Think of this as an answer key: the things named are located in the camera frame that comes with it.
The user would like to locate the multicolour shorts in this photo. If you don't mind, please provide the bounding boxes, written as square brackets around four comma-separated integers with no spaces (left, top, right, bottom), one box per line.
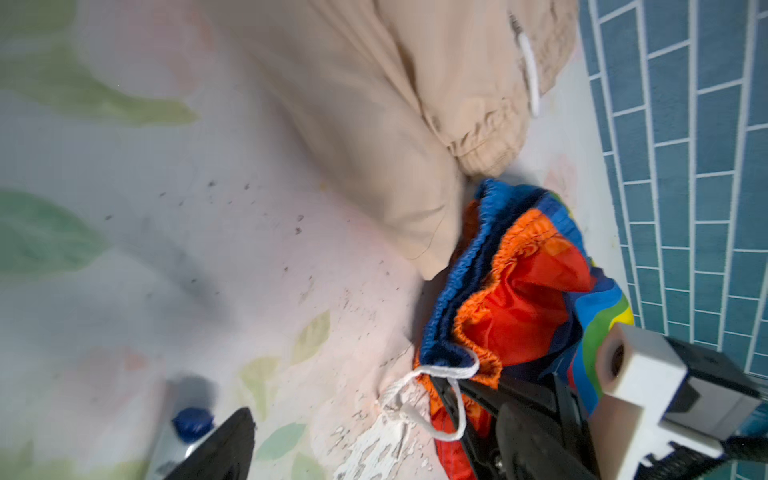
[414,179,635,479]

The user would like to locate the blue marker pen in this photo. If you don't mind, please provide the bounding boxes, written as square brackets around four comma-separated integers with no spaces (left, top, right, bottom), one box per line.
[145,407,215,480]

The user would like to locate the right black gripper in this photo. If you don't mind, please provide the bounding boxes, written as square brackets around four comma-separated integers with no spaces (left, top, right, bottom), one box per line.
[458,374,600,479]

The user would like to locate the beige shorts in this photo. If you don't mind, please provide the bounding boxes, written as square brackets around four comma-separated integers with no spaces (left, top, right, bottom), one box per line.
[205,1,579,280]

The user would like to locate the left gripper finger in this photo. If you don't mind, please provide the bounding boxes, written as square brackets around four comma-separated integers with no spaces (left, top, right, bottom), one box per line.
[163,407,256,479]

